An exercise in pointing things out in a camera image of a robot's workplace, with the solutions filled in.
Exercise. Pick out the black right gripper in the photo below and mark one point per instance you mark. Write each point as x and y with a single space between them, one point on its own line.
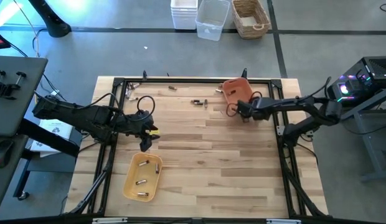
256 107

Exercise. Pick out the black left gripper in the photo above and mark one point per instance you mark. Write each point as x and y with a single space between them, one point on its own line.
130 126

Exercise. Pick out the orange plastic bin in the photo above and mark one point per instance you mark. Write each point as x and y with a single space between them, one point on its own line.
239 87

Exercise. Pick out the yellow plastic bin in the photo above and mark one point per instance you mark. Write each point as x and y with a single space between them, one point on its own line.
149 186

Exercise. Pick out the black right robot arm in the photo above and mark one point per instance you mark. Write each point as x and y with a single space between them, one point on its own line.
305 104

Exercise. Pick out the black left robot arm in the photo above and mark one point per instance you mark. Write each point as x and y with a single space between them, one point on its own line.
87 116

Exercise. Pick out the white booklet box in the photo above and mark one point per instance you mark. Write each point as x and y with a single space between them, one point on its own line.
56 137

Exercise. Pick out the woven wicker basket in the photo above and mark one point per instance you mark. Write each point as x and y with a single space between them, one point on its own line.
239 21

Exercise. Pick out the clear plastic bin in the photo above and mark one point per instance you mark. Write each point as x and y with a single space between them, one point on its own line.
211 21

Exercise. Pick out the white power adapter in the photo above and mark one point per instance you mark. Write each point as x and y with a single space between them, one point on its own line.
55 92

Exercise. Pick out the white stacked plastic bins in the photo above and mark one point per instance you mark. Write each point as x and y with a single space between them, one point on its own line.
184 15

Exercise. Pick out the grey metal side table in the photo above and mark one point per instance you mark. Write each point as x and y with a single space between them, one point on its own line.
372 146

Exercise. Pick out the dark grey desk top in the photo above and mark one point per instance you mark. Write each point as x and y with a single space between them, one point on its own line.
18 102

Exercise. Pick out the black RGB computer tower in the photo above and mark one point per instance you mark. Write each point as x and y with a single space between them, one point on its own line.
376 68

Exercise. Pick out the black stand base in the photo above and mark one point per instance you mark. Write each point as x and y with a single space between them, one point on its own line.
53 25

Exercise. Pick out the black computer mouse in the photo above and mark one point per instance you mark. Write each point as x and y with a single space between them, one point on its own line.
3 151

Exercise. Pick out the black clamp device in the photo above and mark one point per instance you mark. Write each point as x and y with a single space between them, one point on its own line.
4 90

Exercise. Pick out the black desk top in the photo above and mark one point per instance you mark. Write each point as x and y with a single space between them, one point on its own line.
6 186

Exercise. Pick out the black device red screen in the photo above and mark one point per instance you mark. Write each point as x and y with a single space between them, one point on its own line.
0 39

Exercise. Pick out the black frame clamp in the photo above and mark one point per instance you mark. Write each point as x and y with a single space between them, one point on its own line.
144 75
244 74

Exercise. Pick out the silver frame bracket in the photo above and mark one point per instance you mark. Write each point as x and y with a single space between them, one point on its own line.
283 221
109 220

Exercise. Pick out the black desk base frame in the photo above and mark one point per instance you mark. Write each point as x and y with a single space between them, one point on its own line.
46 140

